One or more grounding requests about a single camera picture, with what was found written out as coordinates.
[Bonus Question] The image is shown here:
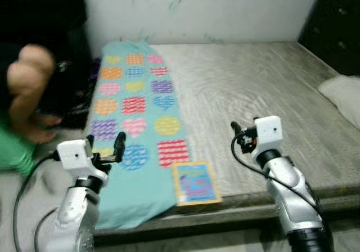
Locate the white printed pillow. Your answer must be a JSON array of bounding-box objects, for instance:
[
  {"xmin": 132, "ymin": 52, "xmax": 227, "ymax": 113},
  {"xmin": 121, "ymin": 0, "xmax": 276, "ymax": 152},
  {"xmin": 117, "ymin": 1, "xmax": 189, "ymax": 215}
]
[{"xmin": 317, "ymin": 74, "xmax": 360, "ymax": 130}]

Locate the teal heart-pattern blanket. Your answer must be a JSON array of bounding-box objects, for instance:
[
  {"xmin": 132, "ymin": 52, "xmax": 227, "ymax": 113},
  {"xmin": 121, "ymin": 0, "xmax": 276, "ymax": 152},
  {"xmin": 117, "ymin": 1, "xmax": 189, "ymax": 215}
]
[{"xmin": 86, "ymin": 39, "xmax": 193, "ymax": 231}]

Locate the white quilted mattress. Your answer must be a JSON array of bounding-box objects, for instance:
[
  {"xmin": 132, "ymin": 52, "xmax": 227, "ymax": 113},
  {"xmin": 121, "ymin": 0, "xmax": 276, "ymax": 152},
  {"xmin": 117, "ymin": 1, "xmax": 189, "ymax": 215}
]
[{"xmin": 146, "ymin": 41, "xmax": 360, "ymax": 219}]

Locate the green plastic stool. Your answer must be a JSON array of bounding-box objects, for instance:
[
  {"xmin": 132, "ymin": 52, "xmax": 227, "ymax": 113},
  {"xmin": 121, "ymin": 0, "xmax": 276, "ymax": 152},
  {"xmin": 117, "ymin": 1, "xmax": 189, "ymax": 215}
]
[{"xmin": 0, "ymin": 113, "xmax": 39, "ymax": 178}]

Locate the person in blue shirt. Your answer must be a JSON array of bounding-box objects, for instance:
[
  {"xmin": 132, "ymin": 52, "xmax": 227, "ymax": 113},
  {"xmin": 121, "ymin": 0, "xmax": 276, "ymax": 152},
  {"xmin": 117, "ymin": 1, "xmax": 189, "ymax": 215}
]
[{"xmin": 0, "ymin": 43, "xmax": 64, "ymax": 145}]

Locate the large black bag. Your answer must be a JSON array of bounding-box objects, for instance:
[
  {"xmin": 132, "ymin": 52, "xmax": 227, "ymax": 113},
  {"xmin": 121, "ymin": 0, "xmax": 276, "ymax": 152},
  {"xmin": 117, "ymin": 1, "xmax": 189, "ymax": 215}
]
[{"xmin": 0, "ymin": 0, "xmax": 95, "ymax": 130}]

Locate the dark tufted headboard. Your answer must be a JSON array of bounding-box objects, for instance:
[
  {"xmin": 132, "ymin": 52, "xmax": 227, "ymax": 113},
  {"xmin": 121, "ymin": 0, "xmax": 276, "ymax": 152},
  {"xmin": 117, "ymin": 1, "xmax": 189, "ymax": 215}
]
[{"xmin": 297, "ymin": 0, "xmax": 360, "ymax": 77}]

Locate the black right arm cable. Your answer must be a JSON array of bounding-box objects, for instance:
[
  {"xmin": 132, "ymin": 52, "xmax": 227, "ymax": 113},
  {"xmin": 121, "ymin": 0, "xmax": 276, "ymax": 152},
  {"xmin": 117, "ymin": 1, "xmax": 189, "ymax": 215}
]
[{"xmin": 230, "ymin": 122, "xmax": 326, "ymax": 222}]

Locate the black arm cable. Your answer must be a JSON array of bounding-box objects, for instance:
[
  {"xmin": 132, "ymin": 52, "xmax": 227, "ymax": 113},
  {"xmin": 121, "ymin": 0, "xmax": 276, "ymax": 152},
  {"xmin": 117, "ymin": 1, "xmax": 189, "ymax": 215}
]
[
  {"xmin": 230, "ymin": 122, "xmax": 326, "ymax": 222},
  {"xmin": 12, "ymin": 152, "xmax": 61, "ymax": 252}
]

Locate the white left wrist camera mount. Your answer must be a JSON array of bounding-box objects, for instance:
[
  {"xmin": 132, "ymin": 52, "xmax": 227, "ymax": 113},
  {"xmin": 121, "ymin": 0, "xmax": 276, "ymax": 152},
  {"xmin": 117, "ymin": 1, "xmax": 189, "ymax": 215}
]
[{"xmin": 56, "ymin": 139, "xmax": 109, "ymax": 181}]

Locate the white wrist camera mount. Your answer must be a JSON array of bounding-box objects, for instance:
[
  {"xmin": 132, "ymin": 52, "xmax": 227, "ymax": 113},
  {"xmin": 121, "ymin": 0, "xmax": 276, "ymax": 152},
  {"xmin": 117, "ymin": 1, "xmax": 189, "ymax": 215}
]
[
  {"xmin": 253, "ymin": 115, "xmax": 284, "ymax": 164},
  {"xmin": 56, "ymin": 139, "xmax": 109, "ymax": 181}
]

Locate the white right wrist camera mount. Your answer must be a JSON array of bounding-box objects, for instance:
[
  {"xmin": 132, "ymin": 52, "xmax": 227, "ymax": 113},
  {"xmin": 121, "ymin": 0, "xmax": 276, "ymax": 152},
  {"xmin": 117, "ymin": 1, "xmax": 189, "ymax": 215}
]
[{"xmin": 253, "ymin": 115, "xmax": 284, "ymax": 164}]

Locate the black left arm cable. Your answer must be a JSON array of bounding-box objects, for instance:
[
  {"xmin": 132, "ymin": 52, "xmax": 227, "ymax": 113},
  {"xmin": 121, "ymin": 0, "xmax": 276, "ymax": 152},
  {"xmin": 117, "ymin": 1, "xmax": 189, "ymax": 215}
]
[{"xmin": 12, "ymin": 152, "xmax": 61, "ymax": 252}]

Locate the dark bed frame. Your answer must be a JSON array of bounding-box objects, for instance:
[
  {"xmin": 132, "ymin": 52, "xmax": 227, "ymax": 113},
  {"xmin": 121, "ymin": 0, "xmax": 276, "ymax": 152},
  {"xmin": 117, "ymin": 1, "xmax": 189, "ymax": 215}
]
[{"xmin": 93, "ymin": 204, "xmax": 360, "ymax": 250}]

